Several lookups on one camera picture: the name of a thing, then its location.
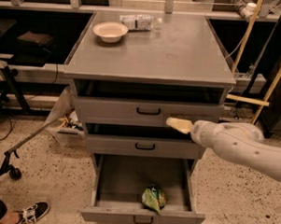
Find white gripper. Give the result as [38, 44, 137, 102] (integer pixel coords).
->
[166, 117, 223, 147]

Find green rice chip bag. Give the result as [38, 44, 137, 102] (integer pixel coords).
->
[141, 185, 167, 214]

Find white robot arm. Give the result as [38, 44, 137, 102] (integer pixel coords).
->
[166, 117, 281, 183]

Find grey top drawer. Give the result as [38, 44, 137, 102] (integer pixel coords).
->
[74, 96, 224, 127]

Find grey drawer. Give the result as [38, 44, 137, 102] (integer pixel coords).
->
[85, 135, 205, 160]
[74, 96, 224, 127]
[81, 155, 205, 224]

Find grey metal drawer cabinet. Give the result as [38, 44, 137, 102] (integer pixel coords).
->
[59, 7, 240, 177]

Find grey bottom drawer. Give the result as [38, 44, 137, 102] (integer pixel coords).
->
[81, 155, 205, 224]

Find grey middle drawer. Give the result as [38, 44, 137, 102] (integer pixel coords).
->
[85, 135, 205, 160]

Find clear plastic bag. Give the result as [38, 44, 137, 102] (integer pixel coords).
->
[45, 87, 74, 126]

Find clear plastic water bottle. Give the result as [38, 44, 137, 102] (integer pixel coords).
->
[119, 14, 162, 32]

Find white paper bowl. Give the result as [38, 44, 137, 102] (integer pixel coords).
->
[92, 21, 128, 44]

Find white bottle on shelf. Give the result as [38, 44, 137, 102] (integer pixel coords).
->
[232, 0, 257, 19]

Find dark box on shelf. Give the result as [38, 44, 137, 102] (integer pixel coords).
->
[17, 32, 54, 47]

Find black wheeled stand leg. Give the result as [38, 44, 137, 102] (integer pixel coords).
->
[0, 119, 56, 180]

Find black metal table leg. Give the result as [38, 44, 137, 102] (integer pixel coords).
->
[0, 53, 31, 114]

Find black and white sneaker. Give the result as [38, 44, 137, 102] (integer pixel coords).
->
[13, 201, 49, 224]

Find wooden easel frame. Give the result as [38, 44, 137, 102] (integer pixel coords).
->
[223, 0, 281, 127]

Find black floor cable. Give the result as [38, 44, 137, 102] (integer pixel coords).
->
[0, 111, 14, 144]

